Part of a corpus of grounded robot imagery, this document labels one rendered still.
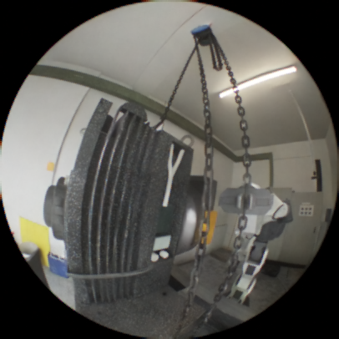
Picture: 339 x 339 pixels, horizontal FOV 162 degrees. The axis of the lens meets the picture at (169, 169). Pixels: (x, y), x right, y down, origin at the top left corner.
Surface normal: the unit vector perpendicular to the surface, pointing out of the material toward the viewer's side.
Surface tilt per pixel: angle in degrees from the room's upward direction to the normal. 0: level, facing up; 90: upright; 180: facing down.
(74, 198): 90
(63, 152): 90
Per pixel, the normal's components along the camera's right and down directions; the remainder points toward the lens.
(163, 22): -0.18, 0.97
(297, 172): -0.81, -0.25
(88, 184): 0.69, -0.01
